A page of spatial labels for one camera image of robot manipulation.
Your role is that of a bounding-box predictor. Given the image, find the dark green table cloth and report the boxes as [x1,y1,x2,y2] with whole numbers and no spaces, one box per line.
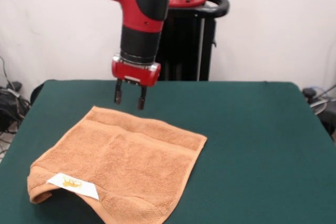
[0,79,336,224]

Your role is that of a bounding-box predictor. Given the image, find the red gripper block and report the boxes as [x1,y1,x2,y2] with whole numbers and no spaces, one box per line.
[111,55,161,111]

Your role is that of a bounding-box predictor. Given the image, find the orange terry towel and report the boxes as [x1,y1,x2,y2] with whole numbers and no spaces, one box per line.
[27,105,208,224]

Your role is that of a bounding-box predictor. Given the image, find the black cable tangle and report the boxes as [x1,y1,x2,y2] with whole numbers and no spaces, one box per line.
[0,56,32,156]

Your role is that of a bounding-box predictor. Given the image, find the small black oval device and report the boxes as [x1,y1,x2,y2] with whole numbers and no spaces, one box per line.
[302,88,318,98]

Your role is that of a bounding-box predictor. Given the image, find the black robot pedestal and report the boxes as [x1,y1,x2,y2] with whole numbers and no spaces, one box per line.
[156,0,230,82]

